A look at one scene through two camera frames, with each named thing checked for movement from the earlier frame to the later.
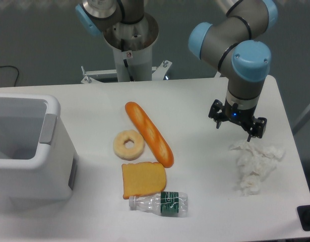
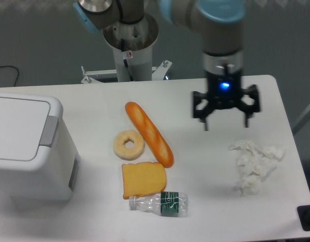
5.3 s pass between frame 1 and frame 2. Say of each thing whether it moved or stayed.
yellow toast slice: stayed
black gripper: moved
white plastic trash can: stayed
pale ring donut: stayed
